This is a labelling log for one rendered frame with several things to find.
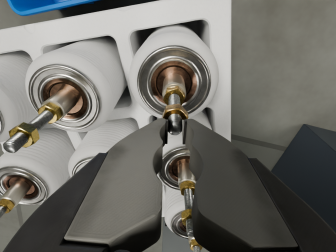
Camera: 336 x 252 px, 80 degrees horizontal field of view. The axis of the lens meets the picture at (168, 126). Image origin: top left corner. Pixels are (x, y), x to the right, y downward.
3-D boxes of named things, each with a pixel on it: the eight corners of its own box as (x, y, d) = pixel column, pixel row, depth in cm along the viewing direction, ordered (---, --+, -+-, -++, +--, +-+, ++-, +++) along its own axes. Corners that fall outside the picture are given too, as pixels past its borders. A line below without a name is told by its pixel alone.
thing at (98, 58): (117, 22, 34) (71, 34, 19) (145, 72, 39) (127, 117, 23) (73, 48, 37) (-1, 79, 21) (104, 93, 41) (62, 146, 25)
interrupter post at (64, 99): (68, 83, 21) (53, 95, 19) (83, 102, 22) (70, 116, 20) (51, 93, 22) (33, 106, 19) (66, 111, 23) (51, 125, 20)
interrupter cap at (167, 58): (193, 122, 24) (194, 125, 23) (130, 103, 22) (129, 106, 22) (222, 59, 20) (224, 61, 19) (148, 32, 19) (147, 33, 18)
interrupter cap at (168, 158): (180, 194, 30) (180, 198, 29) (146, 163, 27) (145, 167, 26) (225, 170, 27) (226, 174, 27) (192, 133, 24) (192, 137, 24)
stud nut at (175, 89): (188, 97, 18) (189, 101, 18) (174, 108, 19) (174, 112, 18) (174, 81, 18) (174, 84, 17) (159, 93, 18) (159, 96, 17)
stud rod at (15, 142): (60, 98, 20) (8, 140, 14) (67, 106, 21) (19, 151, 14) (53, 102, 21) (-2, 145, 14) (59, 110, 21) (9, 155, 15)
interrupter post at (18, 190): (11, 179, 29) (-7, 198, 26) (26, 177, 28) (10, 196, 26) (20, 191, 30) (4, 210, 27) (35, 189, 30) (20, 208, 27)
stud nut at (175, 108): (191, 116, 15) (193, 122, 14) (174, 129, 16) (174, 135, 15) (174, 98, 14) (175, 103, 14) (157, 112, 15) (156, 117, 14)
